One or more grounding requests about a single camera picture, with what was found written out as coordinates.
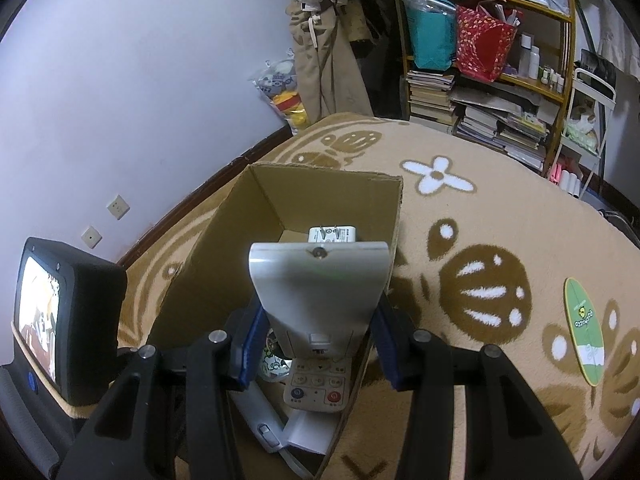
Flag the white hanging garment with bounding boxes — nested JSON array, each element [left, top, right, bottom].
[[595, 0, 640, 91]]

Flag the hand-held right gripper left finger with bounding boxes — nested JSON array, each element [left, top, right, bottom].
[[55, 302, 271, 480]]

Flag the pile of magazines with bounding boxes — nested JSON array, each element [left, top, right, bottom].
[[450, 87, 551, 171]]

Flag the green tissue pack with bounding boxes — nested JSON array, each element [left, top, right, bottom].
[[565, 125, 601, 153]]

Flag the row of small bottles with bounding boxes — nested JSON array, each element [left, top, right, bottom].
[[540, 65, 566, 92]]

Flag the dark hanging clothes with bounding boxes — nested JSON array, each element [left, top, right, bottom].
[[347, 0, 408, 121]]

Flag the bag of plush toys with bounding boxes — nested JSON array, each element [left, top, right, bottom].
[[252, 52, 311, 133]]

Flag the calico cat toy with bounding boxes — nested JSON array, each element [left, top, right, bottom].
[[570, 102, 598, 128]]

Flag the wooden bookshelf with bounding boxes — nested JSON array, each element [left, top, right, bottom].
[[395, 0, 576, 176]]

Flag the stack of brown books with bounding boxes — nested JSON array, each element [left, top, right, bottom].
[[406, 69, 458, 126]]

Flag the black chair base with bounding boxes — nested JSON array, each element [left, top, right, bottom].
[[597, 207, 640, 241]]

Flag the white rolling cart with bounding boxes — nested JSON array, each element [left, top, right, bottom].
[[547, 62, 618, 196]]

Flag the beige flower printed blanket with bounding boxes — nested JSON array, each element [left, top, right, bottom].
[[117, 112, 640, 480]]

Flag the cardboard box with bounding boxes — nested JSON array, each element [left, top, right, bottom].
[[147, 161, 405, 480]]

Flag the dark picture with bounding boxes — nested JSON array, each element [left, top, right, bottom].
[[580, 49, 618, 92]]

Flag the cartoon earbuds case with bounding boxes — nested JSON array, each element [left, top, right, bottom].
[[260, 332, 293, 383]]

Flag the beige hanging trousers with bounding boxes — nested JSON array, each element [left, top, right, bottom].
[[287, 2, 373, 126]]

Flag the red gift bag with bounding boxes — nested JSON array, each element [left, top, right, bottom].
[[454, 0, 521, 83]]

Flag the teal bag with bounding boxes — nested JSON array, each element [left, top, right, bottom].
[[404, 0, 458, 72]]

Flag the light blue power bank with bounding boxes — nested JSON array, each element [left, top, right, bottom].
[[231, 377, 313, 480]]

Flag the white wall charger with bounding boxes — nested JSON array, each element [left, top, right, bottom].
[[306, 225, 357, 246]]

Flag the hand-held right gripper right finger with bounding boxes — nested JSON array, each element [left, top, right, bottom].
[[370, 295, 583, 480]]

